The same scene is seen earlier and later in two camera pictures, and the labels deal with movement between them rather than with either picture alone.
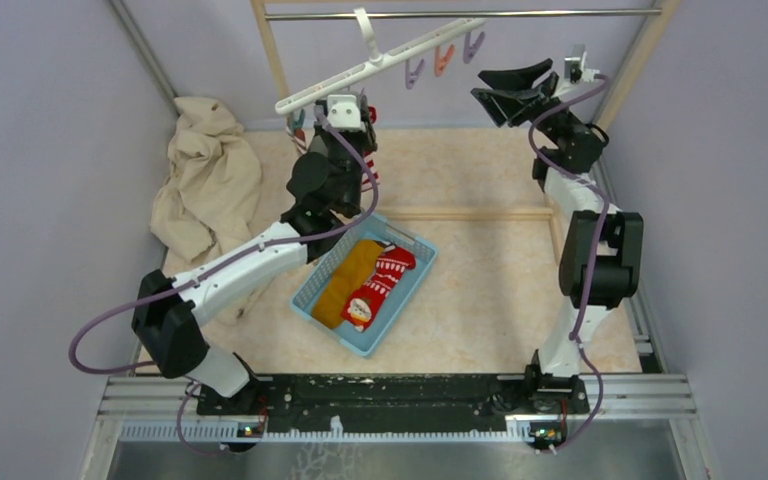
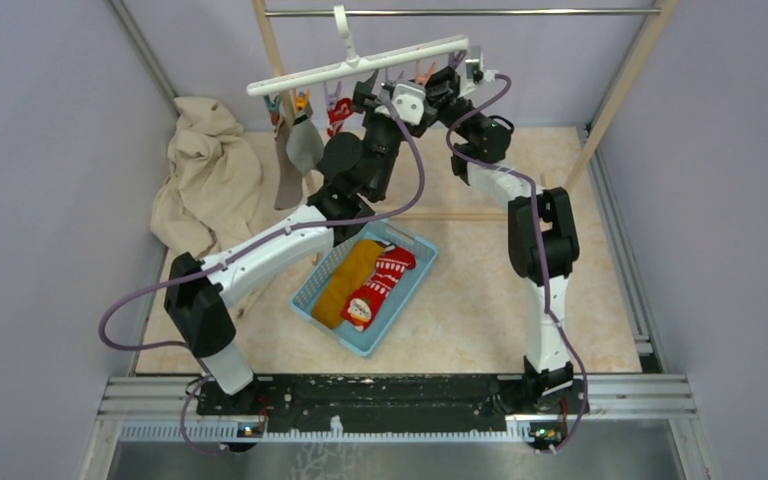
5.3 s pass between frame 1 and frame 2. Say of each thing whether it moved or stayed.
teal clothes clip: moved
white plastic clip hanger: moved
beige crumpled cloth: stayed
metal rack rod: stayed
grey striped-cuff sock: moved
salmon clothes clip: moved
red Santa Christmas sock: stayed
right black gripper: moved
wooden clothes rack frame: stayed
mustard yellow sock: stayed
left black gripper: moved
